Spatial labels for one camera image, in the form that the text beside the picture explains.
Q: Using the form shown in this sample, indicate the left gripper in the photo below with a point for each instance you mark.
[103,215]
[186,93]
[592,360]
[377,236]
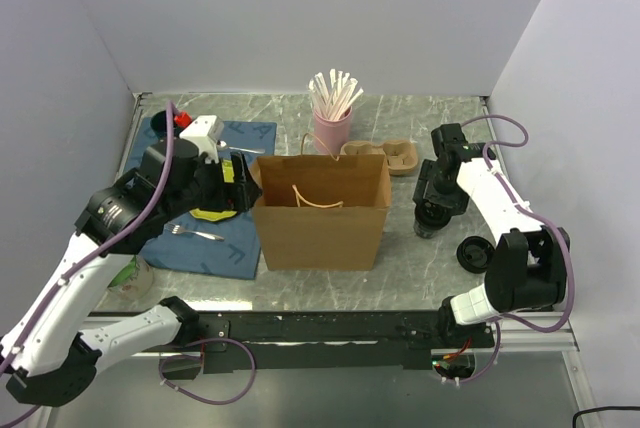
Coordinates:
[239,195]

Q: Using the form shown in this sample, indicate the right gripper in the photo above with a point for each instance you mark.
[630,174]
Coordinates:
[459,199]

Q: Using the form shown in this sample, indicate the brown paper bag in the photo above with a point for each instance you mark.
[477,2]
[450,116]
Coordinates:
[321,212]

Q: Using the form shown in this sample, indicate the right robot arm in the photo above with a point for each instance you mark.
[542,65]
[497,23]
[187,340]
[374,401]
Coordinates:
[526,264]

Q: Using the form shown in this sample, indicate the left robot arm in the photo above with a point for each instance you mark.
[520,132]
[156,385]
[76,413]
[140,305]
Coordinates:
[49,357]

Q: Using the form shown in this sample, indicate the green polka dot plate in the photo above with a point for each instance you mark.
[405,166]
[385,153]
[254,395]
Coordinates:
[216,217]

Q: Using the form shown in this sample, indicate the silver spoon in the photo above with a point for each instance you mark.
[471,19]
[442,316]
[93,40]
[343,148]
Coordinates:
[222,145]

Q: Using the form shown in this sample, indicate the blue letter placemat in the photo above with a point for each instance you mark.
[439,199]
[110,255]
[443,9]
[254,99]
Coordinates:
[238,255]

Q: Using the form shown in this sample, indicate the silver fork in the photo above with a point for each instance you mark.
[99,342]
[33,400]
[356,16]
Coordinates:
[180,230]

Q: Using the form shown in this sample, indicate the pink straw holder cup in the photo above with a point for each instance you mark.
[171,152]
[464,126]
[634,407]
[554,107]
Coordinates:
[330,136]

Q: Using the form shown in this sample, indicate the dark green mug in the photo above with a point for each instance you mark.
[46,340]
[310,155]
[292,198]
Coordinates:
[158,125]

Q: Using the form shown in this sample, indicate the white paper straws bundle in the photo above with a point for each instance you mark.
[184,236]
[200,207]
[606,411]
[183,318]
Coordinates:
[331,100]

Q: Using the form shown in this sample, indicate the green cup at edge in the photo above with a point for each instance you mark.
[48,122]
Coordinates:
[134,280]

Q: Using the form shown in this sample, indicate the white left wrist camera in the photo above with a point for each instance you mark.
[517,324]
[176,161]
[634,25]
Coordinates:
[205,133]

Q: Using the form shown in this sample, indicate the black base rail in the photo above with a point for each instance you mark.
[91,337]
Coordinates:
[341,339]

